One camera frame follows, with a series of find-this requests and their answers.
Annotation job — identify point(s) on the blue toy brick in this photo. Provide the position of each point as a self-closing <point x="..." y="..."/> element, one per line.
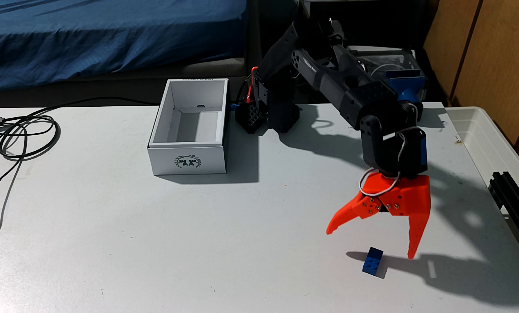
<point x="372" y="261"/>

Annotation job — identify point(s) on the white cardboard box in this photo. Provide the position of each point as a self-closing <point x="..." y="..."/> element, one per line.
<point x="187" y="161"/>

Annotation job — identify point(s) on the white plastic bin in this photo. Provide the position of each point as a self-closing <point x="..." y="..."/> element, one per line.
<point x="485" y="143"/>

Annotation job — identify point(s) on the black aluminium extrusion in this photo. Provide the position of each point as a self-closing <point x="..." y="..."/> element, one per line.
<point x="513" y="204"/>

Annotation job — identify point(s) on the wooden cabinet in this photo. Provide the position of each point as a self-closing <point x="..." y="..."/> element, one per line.
<point x="498" y="56"/>

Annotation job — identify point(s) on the blue bed sheet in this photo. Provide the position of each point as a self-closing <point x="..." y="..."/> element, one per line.
<point x="111" y="34"/>

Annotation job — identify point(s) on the blue printed clamp mount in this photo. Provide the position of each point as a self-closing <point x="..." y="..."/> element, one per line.
<point x="411" y="82"/>

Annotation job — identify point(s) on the black frame clear-panel enclosure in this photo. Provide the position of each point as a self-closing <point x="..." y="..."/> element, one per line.
<point x="398" y="58"/>

